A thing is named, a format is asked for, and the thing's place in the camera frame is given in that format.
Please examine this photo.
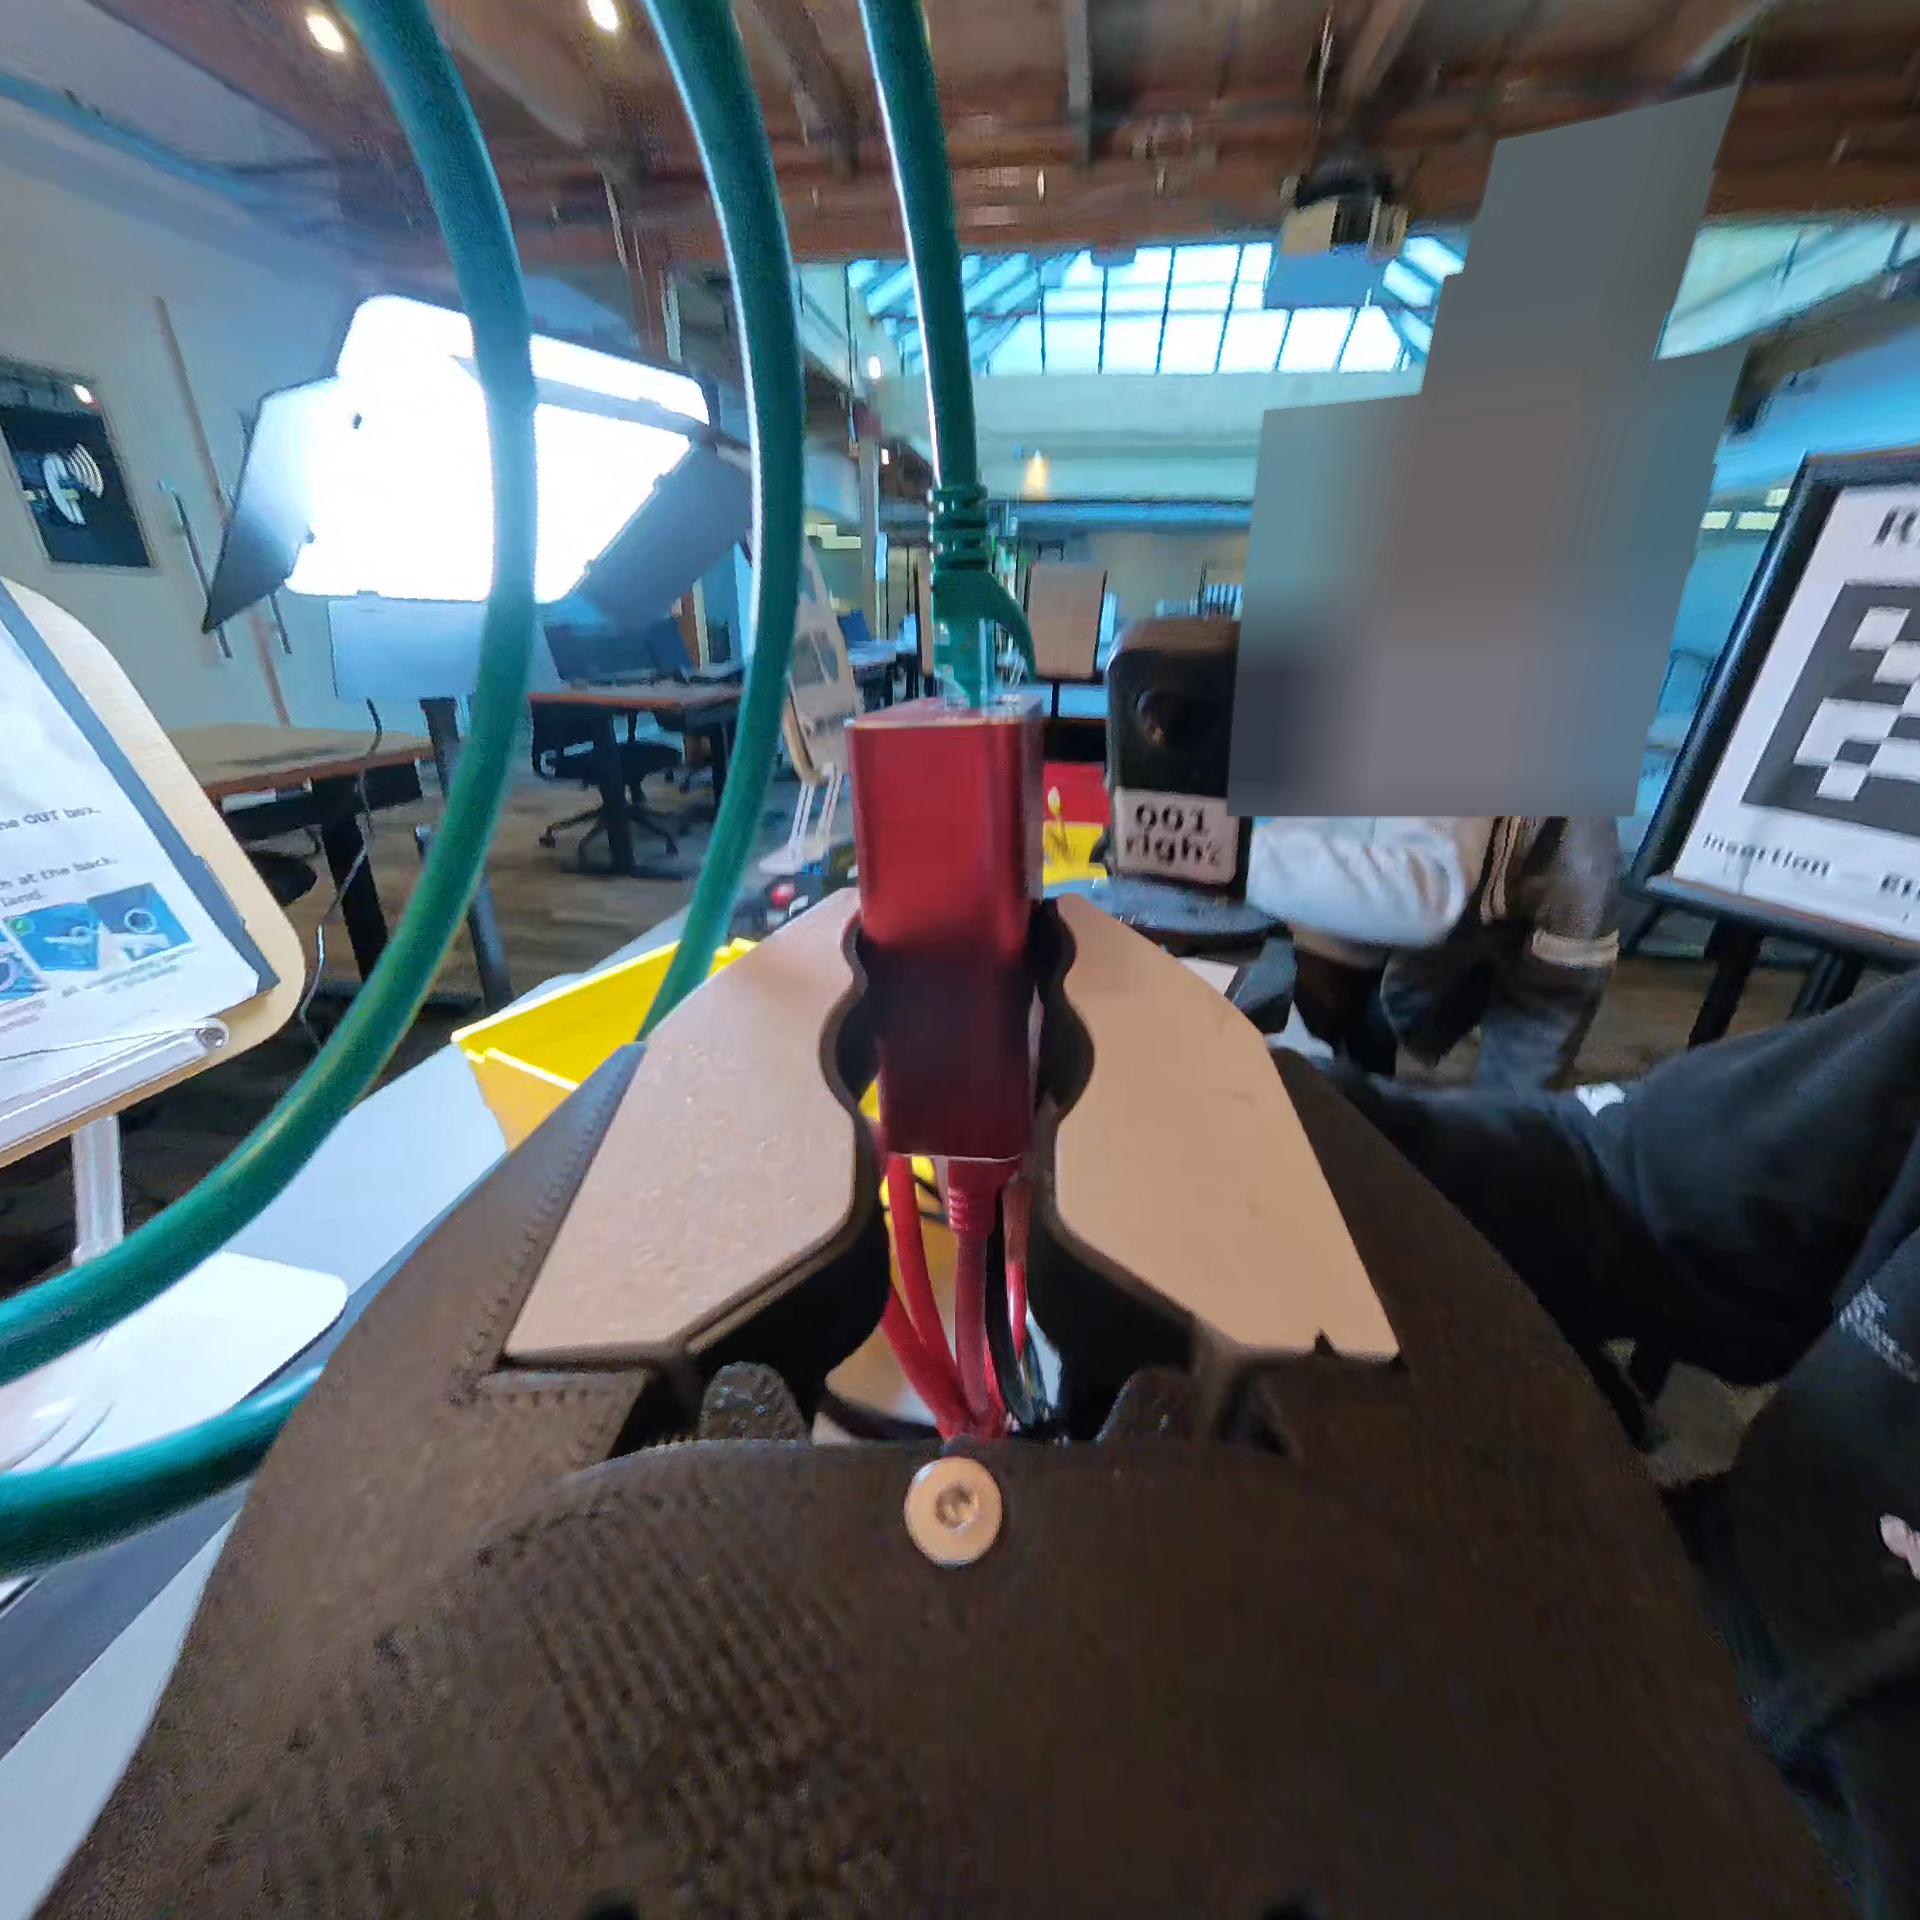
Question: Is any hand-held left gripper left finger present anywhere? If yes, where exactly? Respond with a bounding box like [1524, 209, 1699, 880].
[503, 891, 893, 1371]

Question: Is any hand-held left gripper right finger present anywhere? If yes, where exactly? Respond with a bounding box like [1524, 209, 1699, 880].
[1030, 896, 1406, 1368]

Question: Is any yellow plastic bin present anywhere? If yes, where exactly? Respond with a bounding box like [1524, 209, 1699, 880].
[452, 938, 886, 1156]

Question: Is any red ethernet cable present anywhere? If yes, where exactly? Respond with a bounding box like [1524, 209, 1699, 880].
[883, 1152, 1038, 1444]

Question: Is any red metal ethernet switch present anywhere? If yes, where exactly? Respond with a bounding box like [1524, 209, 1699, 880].
[844, 697, 1046, 1163]

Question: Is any green ethernet cable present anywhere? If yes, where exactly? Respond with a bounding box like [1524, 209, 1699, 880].
[0, 0, 1044, 1577]

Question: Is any person's right forearm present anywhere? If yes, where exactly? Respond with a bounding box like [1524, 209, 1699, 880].
[1319, 977, 1920, 1389]

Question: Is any instruction sheet stand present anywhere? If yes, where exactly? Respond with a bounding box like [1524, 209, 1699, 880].
[779, 555, 865, 781]
[0, 576, 350, 1478]
[1025, 563, 1112, 685]

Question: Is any black office chair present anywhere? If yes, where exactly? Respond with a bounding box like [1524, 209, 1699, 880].
[533, 702, 687, 880]

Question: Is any ceiling projector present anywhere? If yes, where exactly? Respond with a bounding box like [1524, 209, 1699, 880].
[1275, 164, 1412, 261]

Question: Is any wooden top desk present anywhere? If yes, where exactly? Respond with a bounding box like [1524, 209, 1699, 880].
[165, 721, 518, 1014]

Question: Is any studio light panel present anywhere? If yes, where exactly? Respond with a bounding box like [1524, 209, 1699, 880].
[200, 293, 798, 646]

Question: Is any black wall poster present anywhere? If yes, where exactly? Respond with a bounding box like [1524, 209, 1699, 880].
[0, 360, 159, 571]

